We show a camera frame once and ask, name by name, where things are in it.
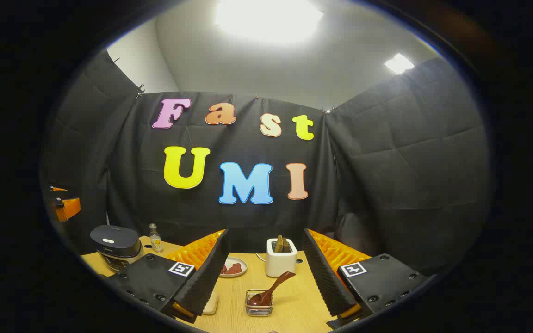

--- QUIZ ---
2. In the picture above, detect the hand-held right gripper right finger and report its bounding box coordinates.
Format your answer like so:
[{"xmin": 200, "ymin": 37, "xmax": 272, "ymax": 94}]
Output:
[{"xmin": 302, "ymin": 228, "xmax": 429, "ymax": 330}]

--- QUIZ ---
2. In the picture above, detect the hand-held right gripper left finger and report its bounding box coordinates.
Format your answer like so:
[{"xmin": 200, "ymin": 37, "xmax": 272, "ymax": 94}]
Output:
[{"xmin": 108, "ymin": 229, "xmax": 230, "ymax": 324}]

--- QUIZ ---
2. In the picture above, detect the brown wooden spoon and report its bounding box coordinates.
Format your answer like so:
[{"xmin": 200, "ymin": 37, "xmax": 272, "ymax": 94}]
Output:
[{"xmin": 247, "ymin": 271, "xmax": 297, "ymax": 307}]

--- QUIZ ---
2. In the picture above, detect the black silver rice cooker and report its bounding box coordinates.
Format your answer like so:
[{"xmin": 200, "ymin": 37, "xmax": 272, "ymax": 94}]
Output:
[{"xmin": 90, "ymin": 225, "xmax": 144, "ymax": 272}]

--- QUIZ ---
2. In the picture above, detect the white round plate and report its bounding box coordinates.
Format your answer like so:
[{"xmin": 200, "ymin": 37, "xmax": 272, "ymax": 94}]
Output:
[{"xmin": 219, "ymin": 257, "xmax": 248, "ymax": 278}]

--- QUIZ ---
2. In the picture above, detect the white toaster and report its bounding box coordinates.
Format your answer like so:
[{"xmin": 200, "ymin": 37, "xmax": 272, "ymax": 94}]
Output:
[{"xmin": 266, "ymin": 238, "xmax": 297, "ymax": 278}]

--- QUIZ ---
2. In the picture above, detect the small clear glass bottle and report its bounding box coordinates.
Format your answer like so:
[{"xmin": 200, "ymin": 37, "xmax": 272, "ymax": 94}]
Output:
[{"xmin": 149, "ymin": 223, "xmax": 163, "ymax": 253}]

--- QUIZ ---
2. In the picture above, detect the small ceiling light panel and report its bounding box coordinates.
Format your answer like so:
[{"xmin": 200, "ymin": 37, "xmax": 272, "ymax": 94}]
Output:
[{"xmin": 384, "ymin": 53, "xmax": 415, "ymax": 74}]

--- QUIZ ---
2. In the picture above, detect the large ceiling light panel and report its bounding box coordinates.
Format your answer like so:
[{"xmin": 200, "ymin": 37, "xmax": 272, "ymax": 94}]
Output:
[{"xmin": 216, "ymin": 0, "xmax": 323, "ymax": 44}]

